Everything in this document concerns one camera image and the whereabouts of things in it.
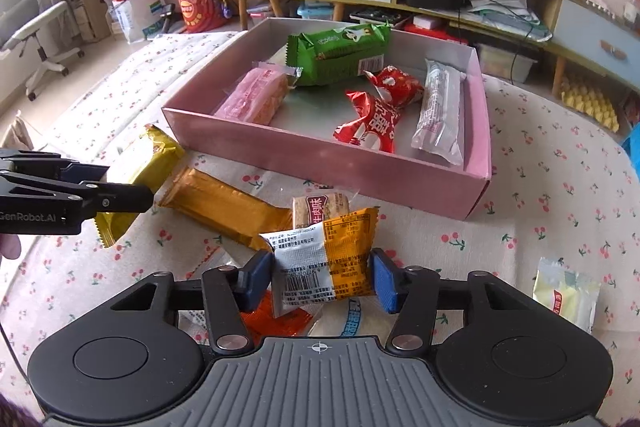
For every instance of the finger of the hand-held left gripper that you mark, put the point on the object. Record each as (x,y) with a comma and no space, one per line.
(125,198)
(55,167)

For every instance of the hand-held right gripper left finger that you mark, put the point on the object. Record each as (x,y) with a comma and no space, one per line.
(257,281)

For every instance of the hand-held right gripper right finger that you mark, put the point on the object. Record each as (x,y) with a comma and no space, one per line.
(385,281)

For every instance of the yellow snack packet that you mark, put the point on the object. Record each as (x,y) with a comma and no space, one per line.
(150,157)

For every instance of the white and orange snack packet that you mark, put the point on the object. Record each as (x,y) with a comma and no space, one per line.
(325,267)

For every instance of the pink cardboard box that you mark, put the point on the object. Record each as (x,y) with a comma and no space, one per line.
(320,177)

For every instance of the red snack packet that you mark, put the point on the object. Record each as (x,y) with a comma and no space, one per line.
(371,123)
(397,84)

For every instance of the pink snack packet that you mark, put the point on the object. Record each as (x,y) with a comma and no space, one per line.
(255,96)

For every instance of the long white barcode snack packet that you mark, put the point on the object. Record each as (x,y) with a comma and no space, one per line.
(440,112)

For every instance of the green snack packet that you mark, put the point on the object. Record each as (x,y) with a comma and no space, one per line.
(340,52)

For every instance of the person's left hand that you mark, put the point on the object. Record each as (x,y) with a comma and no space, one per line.
(7,249)

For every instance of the orange-red snack packet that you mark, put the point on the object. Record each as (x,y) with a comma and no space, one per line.
(280,323)

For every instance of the brown paper bag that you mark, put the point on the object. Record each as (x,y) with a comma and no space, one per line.
(20,132)

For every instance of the white and blue snack packet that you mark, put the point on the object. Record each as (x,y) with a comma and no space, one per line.
(350,324)

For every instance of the long orange snack packet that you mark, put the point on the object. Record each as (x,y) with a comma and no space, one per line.
(225,204)

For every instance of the clear biscuit packet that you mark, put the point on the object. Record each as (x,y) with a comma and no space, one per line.
(320,207)

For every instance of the grey office chair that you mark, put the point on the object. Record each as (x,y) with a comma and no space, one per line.
(35,27)

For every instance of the white paper bag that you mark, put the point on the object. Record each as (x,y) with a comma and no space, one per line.
(135,19)

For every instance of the cherry print tablecloth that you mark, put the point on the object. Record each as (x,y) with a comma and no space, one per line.
(550,207)

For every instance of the cream snack packet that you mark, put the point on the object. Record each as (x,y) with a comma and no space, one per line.
(566,297)

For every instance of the purple clothing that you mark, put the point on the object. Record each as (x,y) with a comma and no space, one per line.
(10,413)

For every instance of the red cartoon gift bag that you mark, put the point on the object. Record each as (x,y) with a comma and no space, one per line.
(197,4)

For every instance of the clear plastic storage box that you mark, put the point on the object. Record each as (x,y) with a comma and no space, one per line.
(502,61)

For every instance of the red flat box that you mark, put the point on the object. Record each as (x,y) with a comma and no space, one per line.
(435,33)

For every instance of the blue-lidded storage box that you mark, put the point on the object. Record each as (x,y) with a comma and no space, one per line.
(315,14)

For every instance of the black-lidded clear storage box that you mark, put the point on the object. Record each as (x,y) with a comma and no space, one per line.
(375,16)

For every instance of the yellow egg tray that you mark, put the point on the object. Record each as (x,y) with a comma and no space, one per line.
(592,104)

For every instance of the blue plastic stool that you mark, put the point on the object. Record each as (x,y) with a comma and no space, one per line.
(631,145)

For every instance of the pile of papers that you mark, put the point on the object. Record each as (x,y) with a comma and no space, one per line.
(505,16)

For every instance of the pale blue drawer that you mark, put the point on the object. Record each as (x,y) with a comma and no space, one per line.
(595,27)

